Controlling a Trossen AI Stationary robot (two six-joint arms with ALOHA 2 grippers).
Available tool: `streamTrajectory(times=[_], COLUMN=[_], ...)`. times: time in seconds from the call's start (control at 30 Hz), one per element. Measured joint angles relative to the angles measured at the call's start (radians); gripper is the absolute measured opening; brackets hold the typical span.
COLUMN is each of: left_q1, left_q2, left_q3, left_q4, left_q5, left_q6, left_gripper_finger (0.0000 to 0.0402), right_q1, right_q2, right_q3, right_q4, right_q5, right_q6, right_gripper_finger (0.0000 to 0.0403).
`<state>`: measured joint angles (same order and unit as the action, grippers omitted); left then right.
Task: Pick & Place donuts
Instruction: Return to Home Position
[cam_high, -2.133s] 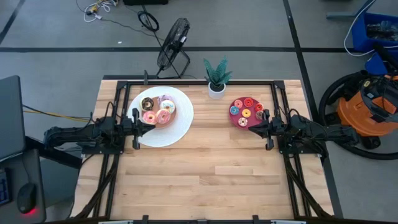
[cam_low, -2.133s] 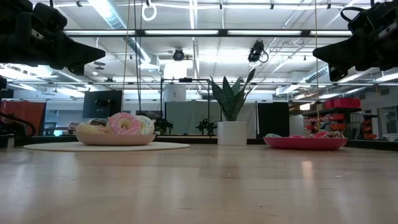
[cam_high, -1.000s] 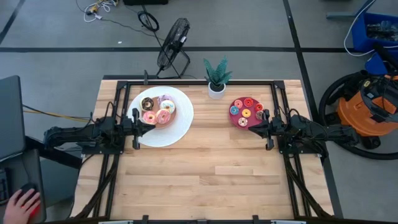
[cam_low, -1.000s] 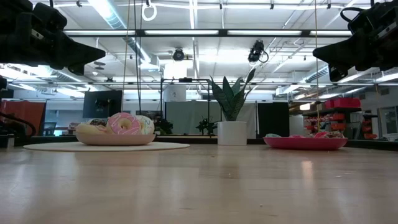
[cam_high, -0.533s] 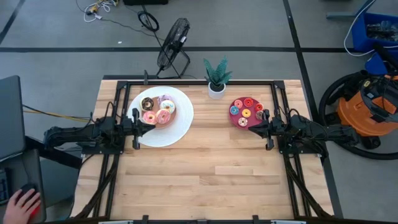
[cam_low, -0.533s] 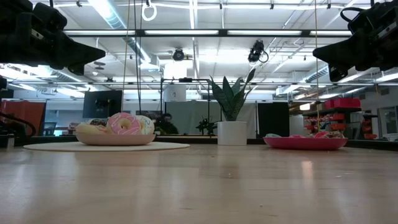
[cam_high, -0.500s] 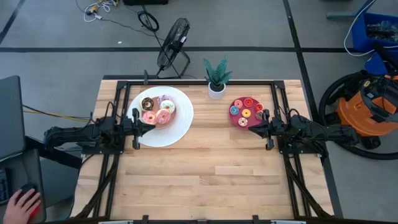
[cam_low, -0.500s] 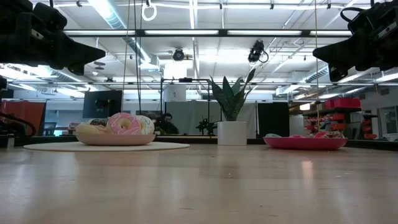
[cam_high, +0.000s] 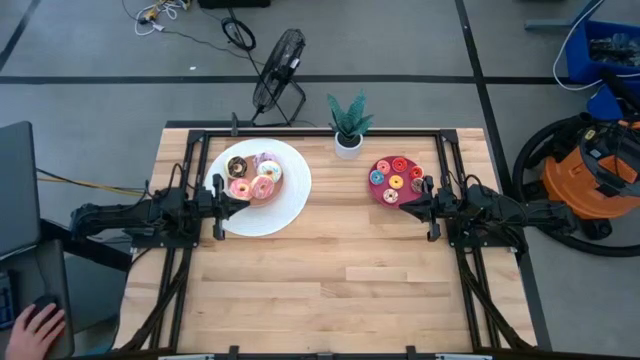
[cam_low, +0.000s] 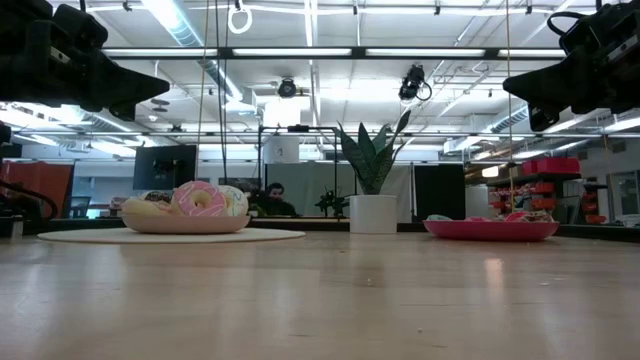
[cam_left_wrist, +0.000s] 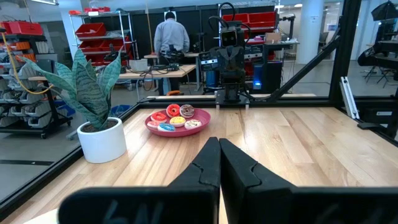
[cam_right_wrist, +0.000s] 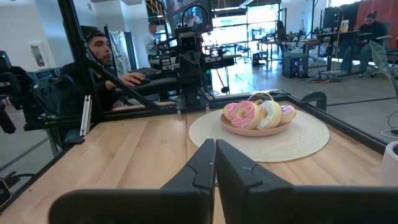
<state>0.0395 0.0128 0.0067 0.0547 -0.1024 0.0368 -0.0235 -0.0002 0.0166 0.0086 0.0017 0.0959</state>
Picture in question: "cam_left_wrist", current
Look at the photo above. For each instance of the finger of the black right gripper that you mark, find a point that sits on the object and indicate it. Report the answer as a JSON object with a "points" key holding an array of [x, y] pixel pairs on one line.
{"points": [[237, 59], [225, 59]]}

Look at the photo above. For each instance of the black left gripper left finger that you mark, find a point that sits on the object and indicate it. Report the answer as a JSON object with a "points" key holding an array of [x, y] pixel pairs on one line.
{"points": [[140, 205]]}

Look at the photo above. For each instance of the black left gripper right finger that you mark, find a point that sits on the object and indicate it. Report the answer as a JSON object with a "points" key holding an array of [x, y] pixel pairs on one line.
{"points": [[295, 205]]}

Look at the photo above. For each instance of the small chocolate donut orange underside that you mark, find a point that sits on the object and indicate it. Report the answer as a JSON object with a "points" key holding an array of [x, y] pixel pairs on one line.
{"points": [[190, 112]]}

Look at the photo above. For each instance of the small red frosted donut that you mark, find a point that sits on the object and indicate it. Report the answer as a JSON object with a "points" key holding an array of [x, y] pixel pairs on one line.
{"points": [[169, 111], [154, 117]]}

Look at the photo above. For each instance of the small pink frosted donut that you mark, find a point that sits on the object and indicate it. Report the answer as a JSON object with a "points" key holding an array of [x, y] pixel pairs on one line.
{"points": [[152, 125]]}

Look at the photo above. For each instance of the small blue frosted donut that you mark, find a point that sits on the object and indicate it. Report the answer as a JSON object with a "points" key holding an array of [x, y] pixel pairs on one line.
{"points": [[166, 127]]}

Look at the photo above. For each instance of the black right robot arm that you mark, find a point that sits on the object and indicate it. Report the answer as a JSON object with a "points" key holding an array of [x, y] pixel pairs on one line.
{"points": [[231, 91]]}

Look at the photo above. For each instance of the blue cylinder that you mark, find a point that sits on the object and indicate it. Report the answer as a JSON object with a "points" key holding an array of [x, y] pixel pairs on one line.
{"points": [[211, 79]]}

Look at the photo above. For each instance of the black computer tower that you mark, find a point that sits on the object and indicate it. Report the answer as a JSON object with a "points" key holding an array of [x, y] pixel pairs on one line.
{"points": [[267, 76]]}

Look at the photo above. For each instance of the red storage bin stack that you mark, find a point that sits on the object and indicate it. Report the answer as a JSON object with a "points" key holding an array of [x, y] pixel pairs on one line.
{"points": [[255, 18]]}

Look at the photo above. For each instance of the cardboard box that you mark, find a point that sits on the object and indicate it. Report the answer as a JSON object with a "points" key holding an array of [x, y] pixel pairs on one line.
{"points": [[273, 37]]}

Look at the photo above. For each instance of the person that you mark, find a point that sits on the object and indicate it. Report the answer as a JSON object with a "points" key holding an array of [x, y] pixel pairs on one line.
{"points": [[171, 37]]}

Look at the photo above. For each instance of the dark pink round plate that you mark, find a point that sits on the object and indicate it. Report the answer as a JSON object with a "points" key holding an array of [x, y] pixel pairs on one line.
{"points": [[203, 118]]}

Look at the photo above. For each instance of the wooden workbench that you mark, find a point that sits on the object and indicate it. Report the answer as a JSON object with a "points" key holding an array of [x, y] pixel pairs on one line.
{"points": [[161, 72]]}

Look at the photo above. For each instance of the white cylindrical plant pot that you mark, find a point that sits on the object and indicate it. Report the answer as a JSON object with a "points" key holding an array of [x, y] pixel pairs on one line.
{"points": [[102, 146]]}

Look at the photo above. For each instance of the small white box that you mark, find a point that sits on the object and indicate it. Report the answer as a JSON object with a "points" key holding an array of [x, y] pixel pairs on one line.
{"points": [[138, 64]]}

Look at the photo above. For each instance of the white woven round placemat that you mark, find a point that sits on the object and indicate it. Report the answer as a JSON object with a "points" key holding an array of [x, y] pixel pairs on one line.
{"points": [[46, 219]]}

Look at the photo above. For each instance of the blue storage bin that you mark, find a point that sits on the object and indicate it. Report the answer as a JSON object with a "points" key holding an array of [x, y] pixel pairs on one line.
{"points": [[63, 109], [119, 109]]}

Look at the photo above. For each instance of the green snake plant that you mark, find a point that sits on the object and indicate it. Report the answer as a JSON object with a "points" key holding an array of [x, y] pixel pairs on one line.
{"points": [[90, 93]]}

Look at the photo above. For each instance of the storage rack with bins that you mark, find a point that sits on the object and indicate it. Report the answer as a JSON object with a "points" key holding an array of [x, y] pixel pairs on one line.
{"points": [[31, 102]]}

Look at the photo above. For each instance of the black umbrella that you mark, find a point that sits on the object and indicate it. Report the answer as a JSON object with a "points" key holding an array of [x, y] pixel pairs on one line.
{"points": [[385, 11]]}

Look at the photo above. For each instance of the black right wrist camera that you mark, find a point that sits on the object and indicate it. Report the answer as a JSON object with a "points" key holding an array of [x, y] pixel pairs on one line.
{"points": [[229, 37]]}

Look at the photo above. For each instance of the white metal bracket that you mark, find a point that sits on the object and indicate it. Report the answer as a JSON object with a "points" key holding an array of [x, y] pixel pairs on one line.
{"points": [[349, 97]]}

